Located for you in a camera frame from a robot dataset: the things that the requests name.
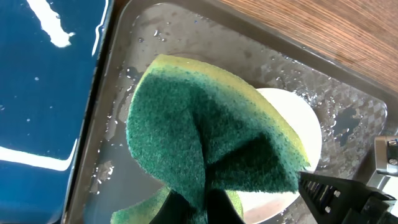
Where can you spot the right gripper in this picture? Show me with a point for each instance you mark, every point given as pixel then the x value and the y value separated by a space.
pixel 333 200

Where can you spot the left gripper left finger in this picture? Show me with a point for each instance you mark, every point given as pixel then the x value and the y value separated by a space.
pixel 177 210

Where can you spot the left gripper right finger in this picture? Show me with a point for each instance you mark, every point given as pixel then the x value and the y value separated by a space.
pixel 220 209

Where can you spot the white plate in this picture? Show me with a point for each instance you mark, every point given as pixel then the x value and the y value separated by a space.
pixel 260 206

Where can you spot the green yellow sponge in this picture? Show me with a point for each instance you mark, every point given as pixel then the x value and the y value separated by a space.
pixel 196 128

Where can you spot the large dark serving tray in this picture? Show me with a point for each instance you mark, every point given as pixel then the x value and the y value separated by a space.
pixel 352 109

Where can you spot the small black water tray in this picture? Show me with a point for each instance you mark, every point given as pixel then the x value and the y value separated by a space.
pixel 49 56

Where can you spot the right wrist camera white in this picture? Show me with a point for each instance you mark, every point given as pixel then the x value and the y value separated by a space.
pixel 385 160

